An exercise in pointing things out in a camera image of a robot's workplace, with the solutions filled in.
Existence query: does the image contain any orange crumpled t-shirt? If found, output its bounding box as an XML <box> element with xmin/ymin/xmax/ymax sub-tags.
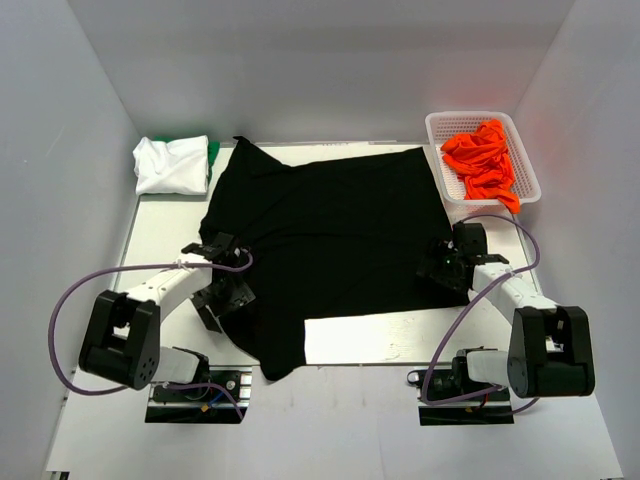
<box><xmin>440</xmin><ymin>119</ymin><xmax>521</xmax><ymax>214</ymax></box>

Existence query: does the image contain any black t-shirt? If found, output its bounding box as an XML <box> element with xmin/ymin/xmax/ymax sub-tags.
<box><xmin>199</xmin><ymin>137</ymin><xmax>468</xmax><ymax>381</ymax></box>

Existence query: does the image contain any white plastic mesh basket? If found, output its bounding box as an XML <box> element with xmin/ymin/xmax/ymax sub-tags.
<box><xmin>425</xmin><ymin>111</ymin><xmax>541</xmax><ymax>212</ymax></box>

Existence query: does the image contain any green folded t-shirt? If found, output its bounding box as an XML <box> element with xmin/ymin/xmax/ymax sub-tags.
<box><xmin>153</xmin><ymin>135</ymin><xmax>221</xmax><ymax>182</ymax></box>

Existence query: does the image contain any white folded t-shirt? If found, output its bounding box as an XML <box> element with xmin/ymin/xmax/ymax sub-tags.
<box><xmin>133</xmin><ymin>135</ymin><xmax>209</xmax><ymax>196</ymax></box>

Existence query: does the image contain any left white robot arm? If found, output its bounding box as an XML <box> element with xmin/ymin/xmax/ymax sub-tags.
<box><xmin>79</xmin><ymin>233</ymin><xmax>255</xmax><ymax>399</ymax></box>

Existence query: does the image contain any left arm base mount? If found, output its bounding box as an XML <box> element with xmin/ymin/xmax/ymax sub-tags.
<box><xmin>145</xmin><ymin>366</ymin><xmax>253</xmax><ymax>425</ymax></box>

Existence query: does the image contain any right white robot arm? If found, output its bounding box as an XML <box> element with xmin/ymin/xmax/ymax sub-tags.
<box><xmin>418</xmin><ymin>215</ymin><xmax>596</xmax><ymax>403</ymax></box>

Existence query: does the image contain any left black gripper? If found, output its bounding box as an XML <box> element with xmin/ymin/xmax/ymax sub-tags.
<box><xmin>190</xmin><ymin>268</ymin><xmax>255</xmax><ymax>332</ymax></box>

